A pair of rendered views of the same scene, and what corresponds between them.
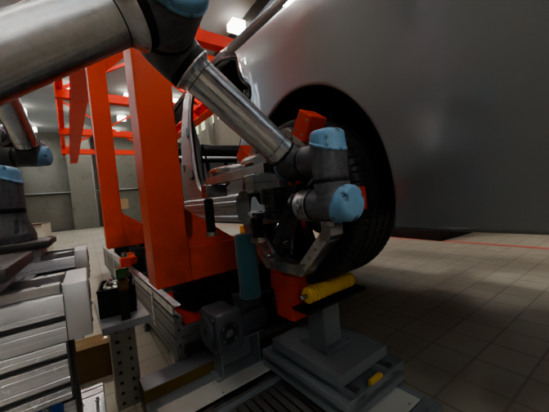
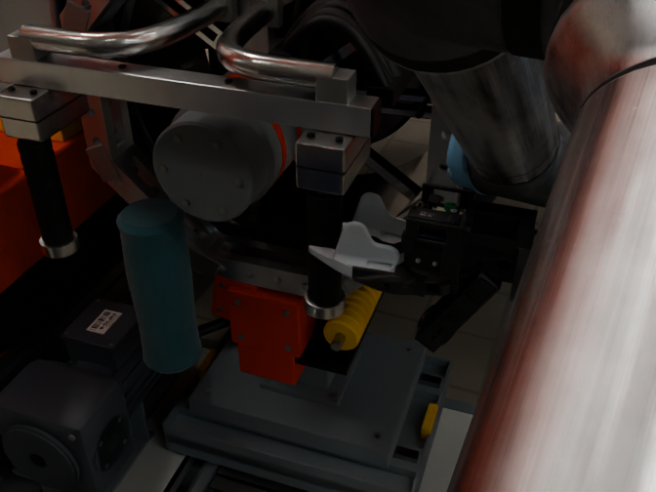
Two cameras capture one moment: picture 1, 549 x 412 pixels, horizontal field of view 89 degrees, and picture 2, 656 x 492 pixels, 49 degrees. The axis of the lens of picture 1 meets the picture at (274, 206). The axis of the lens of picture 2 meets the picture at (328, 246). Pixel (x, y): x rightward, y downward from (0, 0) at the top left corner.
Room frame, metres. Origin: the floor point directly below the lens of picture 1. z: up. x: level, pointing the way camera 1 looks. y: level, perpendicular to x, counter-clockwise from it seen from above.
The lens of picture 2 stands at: (0.32, 0.40, 1.25)
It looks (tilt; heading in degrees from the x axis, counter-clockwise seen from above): 35 degrees down; 326
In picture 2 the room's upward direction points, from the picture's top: straight up
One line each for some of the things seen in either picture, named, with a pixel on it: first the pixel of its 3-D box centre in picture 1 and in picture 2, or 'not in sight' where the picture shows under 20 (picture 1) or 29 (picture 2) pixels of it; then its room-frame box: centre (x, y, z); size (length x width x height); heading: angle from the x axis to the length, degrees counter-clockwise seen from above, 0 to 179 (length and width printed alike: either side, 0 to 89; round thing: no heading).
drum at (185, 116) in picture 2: (267, 204); (239, 136); (1.06, 0.03, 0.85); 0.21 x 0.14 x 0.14; 127
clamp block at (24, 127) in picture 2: (214, 190); (44, 102); (1.12, 0.23, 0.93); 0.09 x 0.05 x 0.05; 127
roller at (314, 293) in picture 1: (329, 286); (363, 289); (1.07, -0.18, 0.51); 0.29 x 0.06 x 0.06; 127
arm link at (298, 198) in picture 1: (306, 205); not in sight; (0.65, -0.08, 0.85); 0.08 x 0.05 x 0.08; 127
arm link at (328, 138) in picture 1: (323, 158); not in sight; (0.60, -0.12, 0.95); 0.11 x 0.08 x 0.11; 28
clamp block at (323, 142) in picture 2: (261, 181); (334, 147); (0.84, 0.03, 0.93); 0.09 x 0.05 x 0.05; 127
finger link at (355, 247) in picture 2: (255, 207); (352, 246); (0.78, 0.05, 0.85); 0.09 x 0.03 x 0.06; 45
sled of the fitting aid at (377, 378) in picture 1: (328, 362); (314, 403); (1.20, -0.17, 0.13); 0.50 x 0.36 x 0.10; 37
